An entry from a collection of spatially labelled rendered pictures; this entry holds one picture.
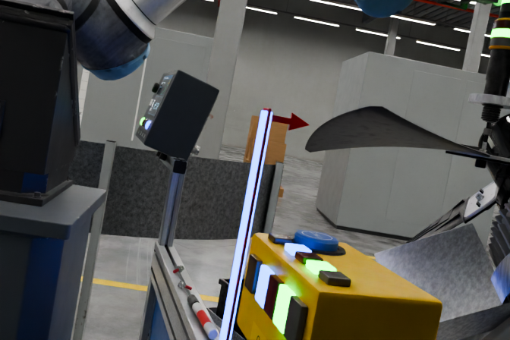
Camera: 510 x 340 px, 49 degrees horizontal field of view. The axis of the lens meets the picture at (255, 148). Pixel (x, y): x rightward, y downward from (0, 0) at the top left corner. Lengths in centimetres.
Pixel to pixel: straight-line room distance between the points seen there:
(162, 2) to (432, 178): 653
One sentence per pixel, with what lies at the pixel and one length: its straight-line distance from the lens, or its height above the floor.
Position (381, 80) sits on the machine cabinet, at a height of 193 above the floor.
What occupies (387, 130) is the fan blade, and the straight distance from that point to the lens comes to 78.
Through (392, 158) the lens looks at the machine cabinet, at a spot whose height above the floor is 100.
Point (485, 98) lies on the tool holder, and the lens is 88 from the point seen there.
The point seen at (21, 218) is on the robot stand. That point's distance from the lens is 76.
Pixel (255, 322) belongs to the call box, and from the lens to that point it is 49.
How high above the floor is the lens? 117
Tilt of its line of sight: 3 degrees down
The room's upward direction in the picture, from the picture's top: 10 degrees clockwise
